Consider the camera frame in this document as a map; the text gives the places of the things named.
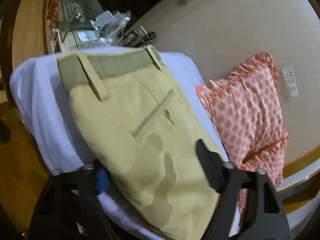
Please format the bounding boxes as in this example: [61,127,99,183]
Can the khaki pants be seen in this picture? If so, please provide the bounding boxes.
[57,46,219,239]

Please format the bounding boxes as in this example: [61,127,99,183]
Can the cluttered side table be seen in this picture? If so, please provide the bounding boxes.
[45,0,157,54]

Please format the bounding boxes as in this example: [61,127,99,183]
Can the white wall socket plate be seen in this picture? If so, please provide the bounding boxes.
[281,65,298,100]

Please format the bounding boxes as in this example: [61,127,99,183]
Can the white bed sheet mattress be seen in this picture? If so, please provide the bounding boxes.
[10,47,240,239]

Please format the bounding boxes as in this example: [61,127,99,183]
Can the polka dot pillow near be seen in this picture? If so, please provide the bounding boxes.
[195,51,290,213]

